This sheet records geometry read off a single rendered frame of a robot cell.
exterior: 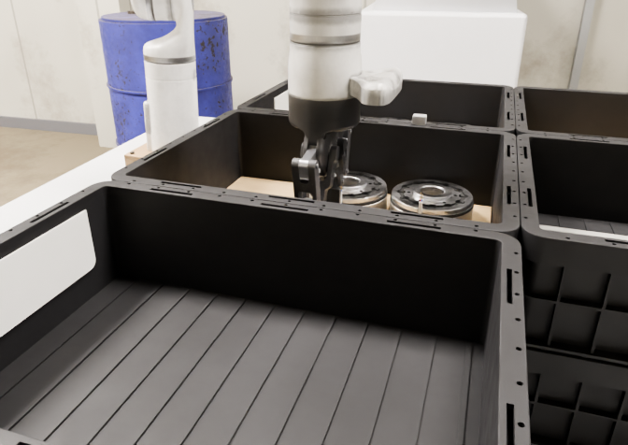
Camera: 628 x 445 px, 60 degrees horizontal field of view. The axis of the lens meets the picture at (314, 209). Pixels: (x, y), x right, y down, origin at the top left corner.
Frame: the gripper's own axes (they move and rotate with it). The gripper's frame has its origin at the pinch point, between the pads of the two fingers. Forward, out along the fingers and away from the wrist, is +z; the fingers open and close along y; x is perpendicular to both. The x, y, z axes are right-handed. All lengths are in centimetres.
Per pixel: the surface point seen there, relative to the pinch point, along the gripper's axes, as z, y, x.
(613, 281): -3.0, 10.1, 27.9
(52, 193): 17, -26, -65
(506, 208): -6.6, 6.4, 19.0
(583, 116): -2, -47, 32
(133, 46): 9, -152, -134
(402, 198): 0.7, -9.2, 7.5
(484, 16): -4, -195, 8
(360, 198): 0.4, -6.8, 2.6
